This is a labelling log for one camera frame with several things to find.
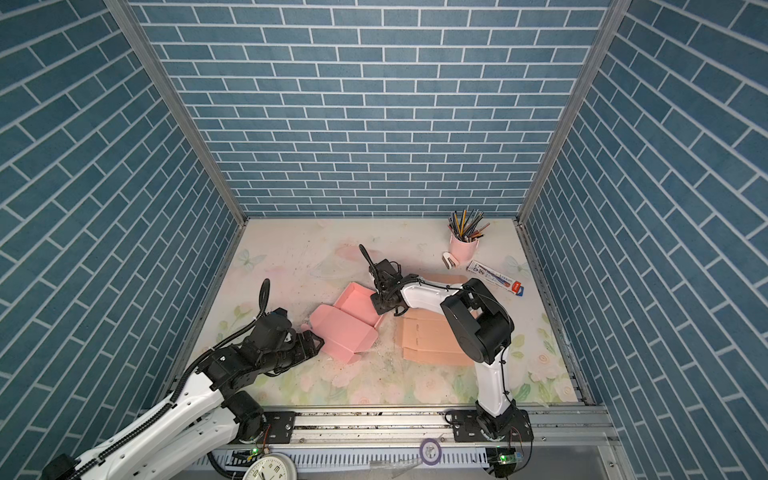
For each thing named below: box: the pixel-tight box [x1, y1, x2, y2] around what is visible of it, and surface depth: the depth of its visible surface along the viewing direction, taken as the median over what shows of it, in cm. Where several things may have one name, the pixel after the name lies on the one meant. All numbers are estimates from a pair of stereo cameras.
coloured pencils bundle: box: [447, 209, 491, 243], surface depth 104 cm
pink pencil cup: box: [449, 234, 480, 263], surface depth 107 cm
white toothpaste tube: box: [466, 260, 524, 297], surface depth 106 cm
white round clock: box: [242, 452, 298, 480], surface depth 67 cm
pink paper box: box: [301, 282, 384, 364], surface depth 89 cm
